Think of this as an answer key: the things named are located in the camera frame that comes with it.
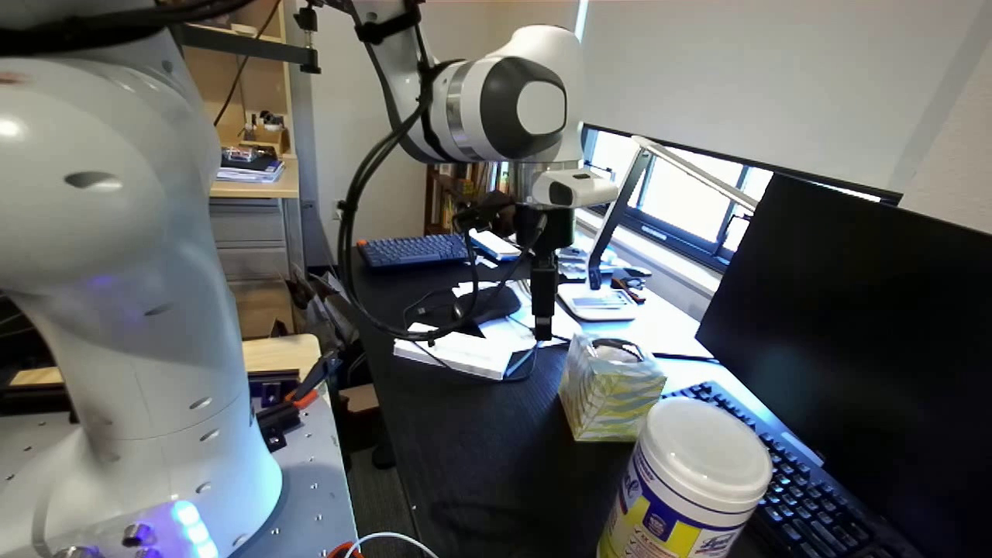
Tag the white styrofoam tray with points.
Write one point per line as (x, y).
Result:
(488, 353)

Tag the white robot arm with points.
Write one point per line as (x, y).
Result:
(106, 245)

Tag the white disinfectant wipes canister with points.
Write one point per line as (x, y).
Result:
(689, 488)

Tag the black keyboard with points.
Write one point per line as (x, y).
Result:
(805, 509)

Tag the white desk lamp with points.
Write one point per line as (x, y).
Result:
(669, 229)

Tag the wooden shelf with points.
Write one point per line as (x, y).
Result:
(246, 91)

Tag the wooden board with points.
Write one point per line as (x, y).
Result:
(262, 353)

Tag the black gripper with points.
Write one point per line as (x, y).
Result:
(505, 229)

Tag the yellow patterned tissue box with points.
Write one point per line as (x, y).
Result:
(607, 389)

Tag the black computer monitor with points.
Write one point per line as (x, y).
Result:
(868, 333)

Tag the blue keyboard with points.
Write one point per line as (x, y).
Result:
(413, 251)

